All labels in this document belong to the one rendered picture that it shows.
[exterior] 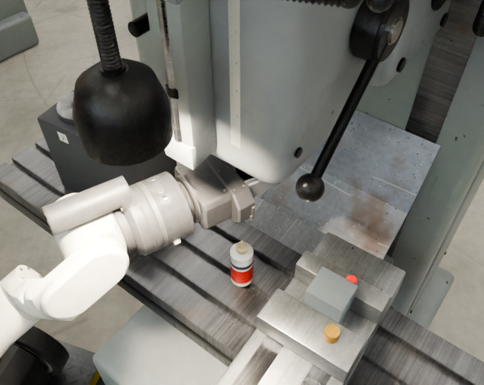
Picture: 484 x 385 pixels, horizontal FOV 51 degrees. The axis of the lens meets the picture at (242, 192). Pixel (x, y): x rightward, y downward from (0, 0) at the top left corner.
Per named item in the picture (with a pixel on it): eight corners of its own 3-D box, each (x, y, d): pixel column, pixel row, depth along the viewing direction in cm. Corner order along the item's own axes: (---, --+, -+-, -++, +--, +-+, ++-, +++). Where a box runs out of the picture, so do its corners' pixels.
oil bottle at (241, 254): (243, 291, 90) (243, 255, 81) (226, 279, 91) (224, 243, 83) (256, 276, 92) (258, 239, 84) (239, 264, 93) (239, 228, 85)
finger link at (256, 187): (278, 182, 69) (240, 199, 67) (279, 165, 67) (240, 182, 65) (285, 189, 69) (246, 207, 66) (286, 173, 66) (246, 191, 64)
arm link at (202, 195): (257, 186, 60) (166, 227, 56) (255, 235, 68) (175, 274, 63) (207, 127, 68) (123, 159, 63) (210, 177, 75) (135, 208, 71)
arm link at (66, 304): (141, 265, 59) (53, 342, 58) (115, 221, 65) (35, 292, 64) (108, 239, 54) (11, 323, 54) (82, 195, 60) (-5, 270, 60)
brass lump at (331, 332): (333, 346, 71) (335, 341, 70) (320, 338, 72) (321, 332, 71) (340, 334, 72) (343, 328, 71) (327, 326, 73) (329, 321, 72)
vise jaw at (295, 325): (343, 384, 72) (347, 373, 69) (256, 328, 77) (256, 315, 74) (362, 351, 75) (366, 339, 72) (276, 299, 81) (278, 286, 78)
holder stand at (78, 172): (146, 227, 99) (128, 153, 84) (62, 186, 107) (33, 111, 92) (180, 188, 106) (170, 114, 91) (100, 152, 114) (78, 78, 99)
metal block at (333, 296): (336, 331, 76) (342, 312, 71) (301, 310, 78) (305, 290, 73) (352, 305, 78) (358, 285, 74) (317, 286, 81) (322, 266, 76)
